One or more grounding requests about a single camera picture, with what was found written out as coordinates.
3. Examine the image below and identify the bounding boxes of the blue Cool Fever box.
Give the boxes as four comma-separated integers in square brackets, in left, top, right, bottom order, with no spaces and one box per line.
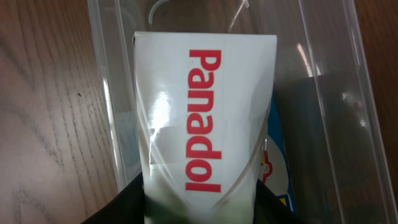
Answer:
[259,96,297,214]

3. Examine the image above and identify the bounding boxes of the white Panadol box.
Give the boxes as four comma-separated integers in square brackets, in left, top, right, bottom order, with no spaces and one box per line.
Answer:
[134,32,277,223]

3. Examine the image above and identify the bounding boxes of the clear plastic container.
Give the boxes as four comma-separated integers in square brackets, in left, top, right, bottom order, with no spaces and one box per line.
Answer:
[88,0,397,223]

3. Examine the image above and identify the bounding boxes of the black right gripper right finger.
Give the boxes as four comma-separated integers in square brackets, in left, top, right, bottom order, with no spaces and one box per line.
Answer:
[253,180,305,224]

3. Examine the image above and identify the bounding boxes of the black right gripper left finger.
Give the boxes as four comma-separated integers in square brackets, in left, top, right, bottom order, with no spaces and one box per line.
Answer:
[82,173,144,224]

